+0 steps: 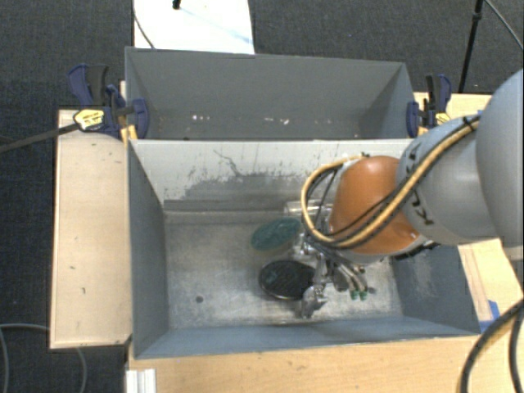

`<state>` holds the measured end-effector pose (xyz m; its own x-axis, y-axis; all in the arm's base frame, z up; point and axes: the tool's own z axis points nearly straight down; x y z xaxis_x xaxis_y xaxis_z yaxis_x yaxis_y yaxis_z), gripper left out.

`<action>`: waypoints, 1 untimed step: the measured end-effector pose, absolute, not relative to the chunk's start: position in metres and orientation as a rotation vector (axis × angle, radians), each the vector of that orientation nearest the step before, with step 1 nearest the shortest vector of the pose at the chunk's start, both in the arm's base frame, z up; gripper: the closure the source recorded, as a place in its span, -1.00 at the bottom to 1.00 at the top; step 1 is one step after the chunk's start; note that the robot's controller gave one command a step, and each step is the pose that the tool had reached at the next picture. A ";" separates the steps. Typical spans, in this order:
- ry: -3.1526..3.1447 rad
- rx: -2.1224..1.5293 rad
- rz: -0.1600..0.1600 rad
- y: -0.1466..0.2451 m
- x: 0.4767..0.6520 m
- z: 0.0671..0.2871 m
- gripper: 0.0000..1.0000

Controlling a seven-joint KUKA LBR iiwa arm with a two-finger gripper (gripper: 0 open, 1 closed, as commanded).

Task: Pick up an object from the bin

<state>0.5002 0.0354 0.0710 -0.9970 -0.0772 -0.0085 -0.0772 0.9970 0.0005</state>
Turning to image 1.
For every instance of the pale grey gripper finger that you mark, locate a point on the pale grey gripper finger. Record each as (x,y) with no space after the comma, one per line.
(322,295)
(309,303)

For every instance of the black round disc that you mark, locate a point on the black round disc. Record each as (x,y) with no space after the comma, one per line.
(284,280)

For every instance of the teal round disc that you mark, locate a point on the teal round disc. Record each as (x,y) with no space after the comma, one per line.
(272,233)

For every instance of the grey metal bin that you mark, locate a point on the grey metal bin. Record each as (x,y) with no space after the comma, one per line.
(229,260)

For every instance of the pale wood flat board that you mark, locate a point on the pale wood flat board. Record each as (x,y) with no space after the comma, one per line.
(92,236)

